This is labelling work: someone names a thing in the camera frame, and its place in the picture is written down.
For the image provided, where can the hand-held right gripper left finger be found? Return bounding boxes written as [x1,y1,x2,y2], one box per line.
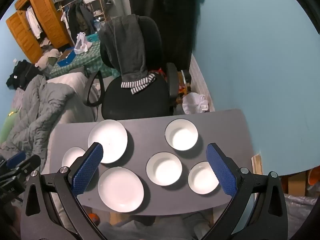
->
[20,142,108,240]

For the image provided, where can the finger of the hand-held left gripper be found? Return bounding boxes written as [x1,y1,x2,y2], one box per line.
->
[5,151,27,168]
[0,154,42,183]

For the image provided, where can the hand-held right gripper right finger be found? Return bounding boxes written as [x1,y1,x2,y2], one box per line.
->
[205,142,289,240]

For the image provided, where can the small white plate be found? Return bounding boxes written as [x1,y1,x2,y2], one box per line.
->
[61,147,87,168]

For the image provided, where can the white bowl dark rim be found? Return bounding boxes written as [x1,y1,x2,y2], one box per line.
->
[146,152,182,187]
[187,161,221,195]
[165,119,199,152]

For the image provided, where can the large white plate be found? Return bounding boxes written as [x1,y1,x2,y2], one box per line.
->
[87,119,128,164]
[97,166,145,212]

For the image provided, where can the green pillow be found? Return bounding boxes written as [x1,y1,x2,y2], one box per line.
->
[0,109,20,144]

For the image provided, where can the wooden board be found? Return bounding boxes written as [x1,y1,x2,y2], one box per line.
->
[251,154,263,176]

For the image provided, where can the grey quilted comforter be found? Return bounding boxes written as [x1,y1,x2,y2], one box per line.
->
[0,75,75,173]

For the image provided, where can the bed with white sheet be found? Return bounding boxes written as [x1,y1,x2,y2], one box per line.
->
[46,72,102,175]

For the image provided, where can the white tied trash bag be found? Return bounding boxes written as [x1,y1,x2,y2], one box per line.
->
[182,92,209,114]

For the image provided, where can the cardboard box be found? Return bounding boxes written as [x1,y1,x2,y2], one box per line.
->
[287,175,308,196]

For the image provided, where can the black office chair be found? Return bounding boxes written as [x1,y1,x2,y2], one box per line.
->
[84,16,179,120]

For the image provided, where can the black clothes pile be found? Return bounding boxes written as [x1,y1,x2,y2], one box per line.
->
[6,59,43,90]

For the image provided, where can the silver plastic tarp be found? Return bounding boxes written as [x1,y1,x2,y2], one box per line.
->
[282,192,316,240]

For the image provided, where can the white ribbed panel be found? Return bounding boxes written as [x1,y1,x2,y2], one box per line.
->
[189,55,215,112]

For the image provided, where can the orange bowl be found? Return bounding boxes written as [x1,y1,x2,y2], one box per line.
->
[308,169,320,186]

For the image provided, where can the beige clothes pile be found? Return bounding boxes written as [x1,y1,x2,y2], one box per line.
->
[35,49,62,69]

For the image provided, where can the green checked tablecloth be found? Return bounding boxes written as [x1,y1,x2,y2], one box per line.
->
[49,41,120,79]

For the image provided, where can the blue flat box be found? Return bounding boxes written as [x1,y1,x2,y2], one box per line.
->
[57,47,77,67]

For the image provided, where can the white plastic bag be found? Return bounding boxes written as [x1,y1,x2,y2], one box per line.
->
[74,32,88,55]

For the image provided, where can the grey garment striped cuffs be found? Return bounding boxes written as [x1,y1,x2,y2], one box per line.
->
[99,14,156,95]

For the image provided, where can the white hanging shirt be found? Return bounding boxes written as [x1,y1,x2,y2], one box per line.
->
[26,6,43,40]

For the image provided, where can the wooden louvred wardrobe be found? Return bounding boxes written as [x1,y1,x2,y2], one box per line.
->
[5,0,73,64]

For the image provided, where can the clothes rack dark jackets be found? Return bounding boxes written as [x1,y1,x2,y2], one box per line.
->
[60,1,97,44]

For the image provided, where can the black hanging coat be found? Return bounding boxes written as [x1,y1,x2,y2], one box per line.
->
[129,0,207,70]

